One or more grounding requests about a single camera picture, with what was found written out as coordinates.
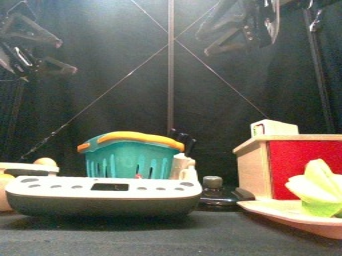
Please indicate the white and black toy appliance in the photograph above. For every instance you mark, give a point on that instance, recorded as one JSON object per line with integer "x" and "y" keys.
{"x": 181, "y": 165}

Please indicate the metal frame pole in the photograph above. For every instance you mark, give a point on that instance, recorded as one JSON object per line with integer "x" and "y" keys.
{"x": 169, "y": 66}

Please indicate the pink wooden cutting board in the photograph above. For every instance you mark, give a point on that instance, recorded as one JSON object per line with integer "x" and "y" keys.
{"x": 284, "y": 213}

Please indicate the orange toy food ball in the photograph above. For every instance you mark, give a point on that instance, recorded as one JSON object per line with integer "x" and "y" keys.
{"x": 45, "y": 161}

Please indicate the black slanted frame strut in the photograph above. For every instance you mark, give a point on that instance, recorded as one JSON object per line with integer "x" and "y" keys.
{"x": 317, "y": 76}

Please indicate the white block on wooden box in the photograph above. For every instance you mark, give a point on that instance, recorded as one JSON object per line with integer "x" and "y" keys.
{"x": 271, "y": 128}

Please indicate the white toy kitchen scale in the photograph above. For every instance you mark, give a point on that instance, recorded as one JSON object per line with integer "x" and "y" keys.
{"x": 106, "y": 200}

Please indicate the teal basket with orange rim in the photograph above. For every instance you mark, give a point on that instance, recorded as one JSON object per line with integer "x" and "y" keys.
{"x": 128, "y": 156}

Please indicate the yellow orange toy cone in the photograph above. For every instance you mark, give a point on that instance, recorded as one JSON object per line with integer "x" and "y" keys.
{"x": 4, "y": 193}

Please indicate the small red toy in basket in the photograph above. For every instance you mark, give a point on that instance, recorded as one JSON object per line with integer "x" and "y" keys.
{"x": 138, "y": 176}

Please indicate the light green toy vegetable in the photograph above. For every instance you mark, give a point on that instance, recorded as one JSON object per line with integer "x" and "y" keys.
{"x": 317, "y": 190}

